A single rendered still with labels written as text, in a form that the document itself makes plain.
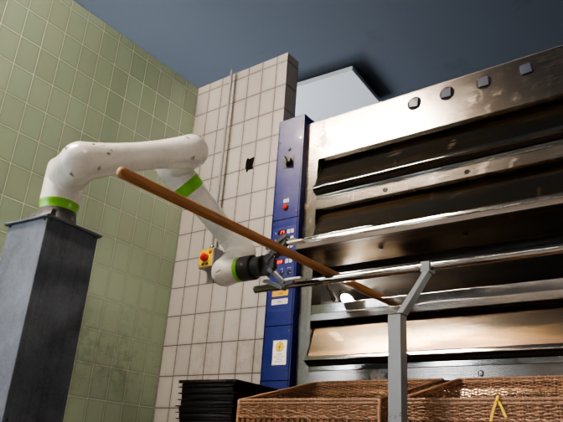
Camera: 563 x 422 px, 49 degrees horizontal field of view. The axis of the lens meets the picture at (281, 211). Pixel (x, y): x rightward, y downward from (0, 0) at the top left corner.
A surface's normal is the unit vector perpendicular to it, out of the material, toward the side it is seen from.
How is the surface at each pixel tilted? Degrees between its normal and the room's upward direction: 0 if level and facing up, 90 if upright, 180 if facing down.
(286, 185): 90
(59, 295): 90
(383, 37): 180
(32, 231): 90
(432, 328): 70
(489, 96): 90
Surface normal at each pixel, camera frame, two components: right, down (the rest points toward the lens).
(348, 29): -0.07, 0.92
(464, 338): -0.54, -0.64
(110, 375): 0.80, -0.18
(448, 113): -0.59, -0.34
